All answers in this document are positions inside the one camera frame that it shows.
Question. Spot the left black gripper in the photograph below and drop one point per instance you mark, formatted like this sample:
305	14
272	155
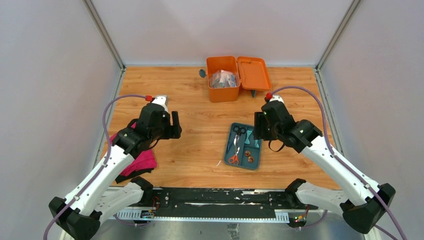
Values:
173	131

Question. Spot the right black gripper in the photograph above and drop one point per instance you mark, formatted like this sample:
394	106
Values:
259	132

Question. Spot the blue foil sachet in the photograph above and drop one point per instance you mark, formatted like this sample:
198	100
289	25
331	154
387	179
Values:
257	143

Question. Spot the black bandage scissors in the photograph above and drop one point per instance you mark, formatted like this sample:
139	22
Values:
238	132

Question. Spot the teal plastic tray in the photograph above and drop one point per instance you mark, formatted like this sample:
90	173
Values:
243	159

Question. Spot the orange medicine box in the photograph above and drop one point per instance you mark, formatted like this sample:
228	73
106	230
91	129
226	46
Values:
250	73

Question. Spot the small orange scissors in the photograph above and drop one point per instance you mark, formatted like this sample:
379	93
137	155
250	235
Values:
234	160

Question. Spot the clear bag blue items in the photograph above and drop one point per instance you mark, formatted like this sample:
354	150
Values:
226	79

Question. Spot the small clear bag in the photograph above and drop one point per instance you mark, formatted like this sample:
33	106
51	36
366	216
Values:
215	80

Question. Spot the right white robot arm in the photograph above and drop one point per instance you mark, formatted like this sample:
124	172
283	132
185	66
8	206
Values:
361	201

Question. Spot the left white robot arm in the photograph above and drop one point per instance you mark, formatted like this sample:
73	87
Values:
82	211

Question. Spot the pink folded cloth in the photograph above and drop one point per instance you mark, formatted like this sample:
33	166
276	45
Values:
143	163

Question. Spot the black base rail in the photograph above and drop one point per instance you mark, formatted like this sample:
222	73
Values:
226	205

